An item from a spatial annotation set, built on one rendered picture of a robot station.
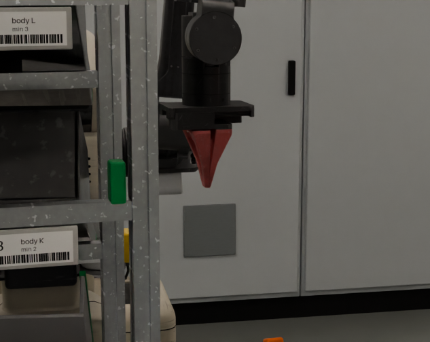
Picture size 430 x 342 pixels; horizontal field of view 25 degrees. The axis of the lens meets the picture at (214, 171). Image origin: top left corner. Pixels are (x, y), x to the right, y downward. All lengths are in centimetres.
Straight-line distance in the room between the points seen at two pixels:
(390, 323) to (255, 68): 124
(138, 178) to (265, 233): 345
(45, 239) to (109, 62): 22
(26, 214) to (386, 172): 359
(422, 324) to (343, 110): 97
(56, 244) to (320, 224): 352
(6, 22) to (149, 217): 18
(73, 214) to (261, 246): 347
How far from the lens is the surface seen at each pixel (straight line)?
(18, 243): 74
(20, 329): 90
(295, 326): 425
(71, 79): 89
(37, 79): 89
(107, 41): 90
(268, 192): 414
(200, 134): 114
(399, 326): 432
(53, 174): 78
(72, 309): 176
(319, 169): 417
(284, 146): 411
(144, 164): 74
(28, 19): 71
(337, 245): 428
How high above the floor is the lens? 148
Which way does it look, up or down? 11 degrees down
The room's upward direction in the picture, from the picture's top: straight up
